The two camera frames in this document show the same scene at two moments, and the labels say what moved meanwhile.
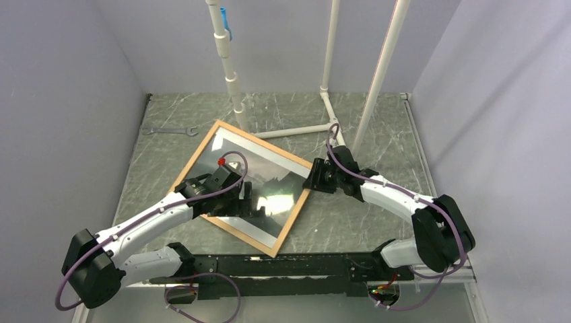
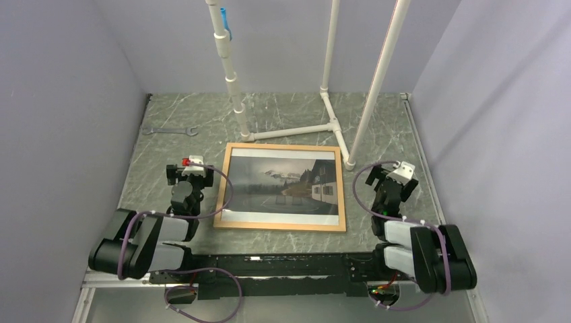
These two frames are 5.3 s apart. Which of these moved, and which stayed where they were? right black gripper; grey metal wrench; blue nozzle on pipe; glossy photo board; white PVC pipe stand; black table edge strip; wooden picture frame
Moved: glossy photo board; wooden picture frame; right black gripper
Stayed: white PVC pipe stand; grey metal wrench; black table edge strip; blue nozzle on pipe
